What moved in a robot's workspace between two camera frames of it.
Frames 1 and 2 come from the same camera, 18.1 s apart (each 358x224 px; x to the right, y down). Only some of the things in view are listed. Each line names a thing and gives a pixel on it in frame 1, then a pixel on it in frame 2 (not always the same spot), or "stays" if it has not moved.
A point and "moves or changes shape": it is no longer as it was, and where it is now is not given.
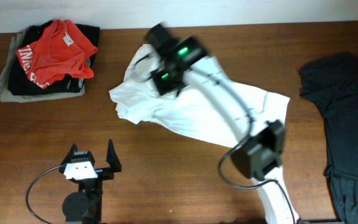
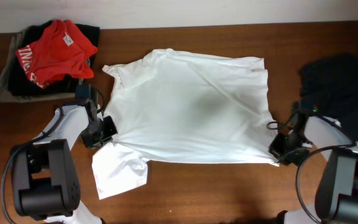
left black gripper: [107, 173] -> [112, 129]
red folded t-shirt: [60, 52] stays
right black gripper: [161, 86] -> [275, 150]
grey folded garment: [2, 91] stays
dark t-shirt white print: [344, 88] stays
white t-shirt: [138, 99] moves or changes shape
